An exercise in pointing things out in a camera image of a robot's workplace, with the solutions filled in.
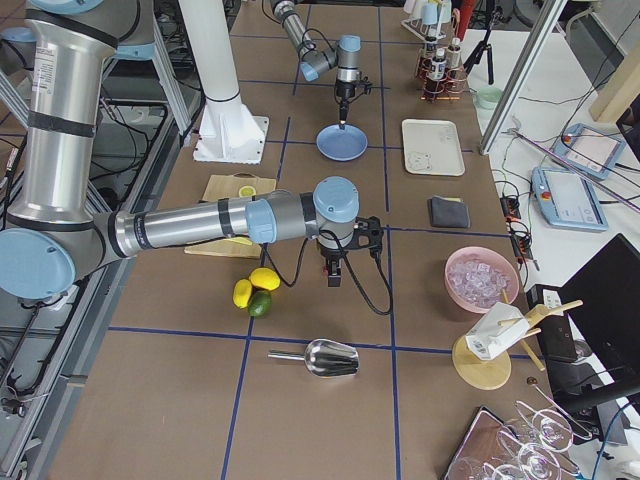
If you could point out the dark drink bottle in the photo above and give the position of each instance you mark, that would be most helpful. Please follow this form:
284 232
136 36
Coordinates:
438 65
453 54
430 47

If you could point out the half lemon slice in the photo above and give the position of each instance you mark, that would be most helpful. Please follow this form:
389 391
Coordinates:
247 191

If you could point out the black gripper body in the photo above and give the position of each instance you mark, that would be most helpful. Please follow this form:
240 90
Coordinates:
344 92
330 256

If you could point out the metal scoop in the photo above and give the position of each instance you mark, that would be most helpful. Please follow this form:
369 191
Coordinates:
324 358

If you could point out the black tripod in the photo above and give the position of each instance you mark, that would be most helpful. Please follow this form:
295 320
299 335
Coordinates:
493 15

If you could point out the blue teach pendant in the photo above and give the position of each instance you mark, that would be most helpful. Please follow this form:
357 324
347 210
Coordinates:
567 201
590 150

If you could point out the cream bear tray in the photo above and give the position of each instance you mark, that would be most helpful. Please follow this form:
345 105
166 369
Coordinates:
432 147

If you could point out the white wire cup rack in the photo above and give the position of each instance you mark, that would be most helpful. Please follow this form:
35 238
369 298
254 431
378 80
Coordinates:
426 18

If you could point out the pink bowl with ice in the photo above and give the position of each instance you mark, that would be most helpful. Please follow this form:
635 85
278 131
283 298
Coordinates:
476 278

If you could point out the yellow lemon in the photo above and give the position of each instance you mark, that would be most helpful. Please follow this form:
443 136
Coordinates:
265 278
242 292

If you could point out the wooden cutting board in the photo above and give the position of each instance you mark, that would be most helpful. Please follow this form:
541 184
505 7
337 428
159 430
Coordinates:
226 187

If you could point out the wooden paper towel stand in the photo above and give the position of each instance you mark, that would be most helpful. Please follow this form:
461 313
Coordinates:
481 356

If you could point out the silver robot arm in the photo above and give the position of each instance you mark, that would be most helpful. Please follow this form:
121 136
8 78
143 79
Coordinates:
51 239
317 56

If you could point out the green bowl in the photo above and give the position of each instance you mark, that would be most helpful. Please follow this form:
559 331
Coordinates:
488 97

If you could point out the blue round plate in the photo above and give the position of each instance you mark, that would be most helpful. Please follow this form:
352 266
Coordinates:
341 142

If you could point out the green lime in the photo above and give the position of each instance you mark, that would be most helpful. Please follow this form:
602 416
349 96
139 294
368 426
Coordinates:
260 303

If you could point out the copper wire bottle rack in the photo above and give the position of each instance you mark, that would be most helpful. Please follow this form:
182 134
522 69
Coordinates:
450 88

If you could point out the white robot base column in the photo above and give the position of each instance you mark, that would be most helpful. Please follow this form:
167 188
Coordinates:
228 132

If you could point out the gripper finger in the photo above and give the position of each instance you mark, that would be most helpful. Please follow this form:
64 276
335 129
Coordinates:
334 278
343 114

